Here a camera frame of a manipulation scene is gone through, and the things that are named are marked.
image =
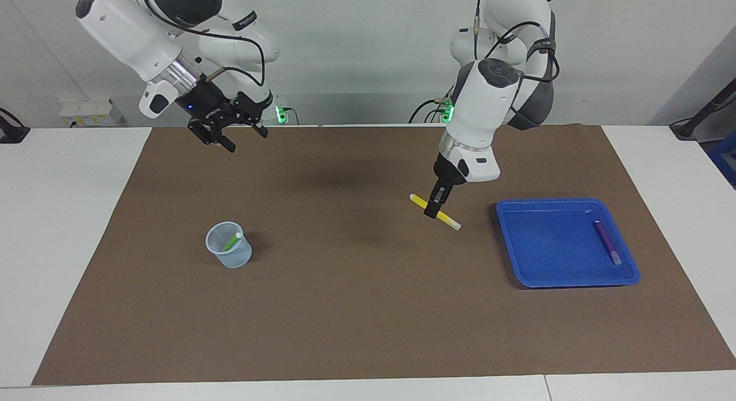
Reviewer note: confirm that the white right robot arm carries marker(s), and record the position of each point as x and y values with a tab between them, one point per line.
132	33

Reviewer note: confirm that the yellow pen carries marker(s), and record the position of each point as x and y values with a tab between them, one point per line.
418	201

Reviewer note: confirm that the green pen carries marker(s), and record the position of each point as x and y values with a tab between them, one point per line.
232	241

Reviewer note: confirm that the black stand leg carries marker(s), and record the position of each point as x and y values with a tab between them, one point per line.
704	110

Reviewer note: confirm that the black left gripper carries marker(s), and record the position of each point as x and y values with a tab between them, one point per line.
448	172

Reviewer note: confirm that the blue crate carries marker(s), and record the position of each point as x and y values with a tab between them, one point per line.
725	159

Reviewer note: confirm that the blue plastic tray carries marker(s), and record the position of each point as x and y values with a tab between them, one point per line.
546	245

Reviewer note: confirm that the clear plastic cup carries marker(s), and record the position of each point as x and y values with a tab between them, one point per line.
236	257

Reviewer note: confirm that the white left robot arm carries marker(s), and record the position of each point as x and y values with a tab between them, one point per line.
480	113

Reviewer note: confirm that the purple pen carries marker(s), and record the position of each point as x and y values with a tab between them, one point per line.
606	240

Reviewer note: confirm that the black table clamp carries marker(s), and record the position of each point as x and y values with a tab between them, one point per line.
11	130

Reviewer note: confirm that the brown table mat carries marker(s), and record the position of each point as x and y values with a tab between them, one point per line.
368	320

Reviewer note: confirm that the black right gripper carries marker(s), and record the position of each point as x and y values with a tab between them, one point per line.
210	104

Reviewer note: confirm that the white power strip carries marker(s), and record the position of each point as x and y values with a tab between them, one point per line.
92	112

